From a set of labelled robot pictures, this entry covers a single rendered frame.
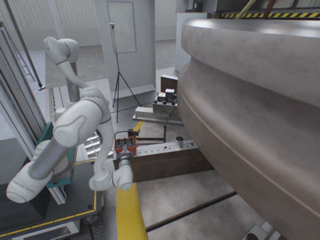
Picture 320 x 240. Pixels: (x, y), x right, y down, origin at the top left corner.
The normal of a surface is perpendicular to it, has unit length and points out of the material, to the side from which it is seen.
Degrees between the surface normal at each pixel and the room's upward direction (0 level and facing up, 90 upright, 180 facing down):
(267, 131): 87
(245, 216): 0
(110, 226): 0
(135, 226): 0
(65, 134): 86
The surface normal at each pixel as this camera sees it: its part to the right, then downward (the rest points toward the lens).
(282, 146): -0.87, 0.06
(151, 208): 0.00, -0.84
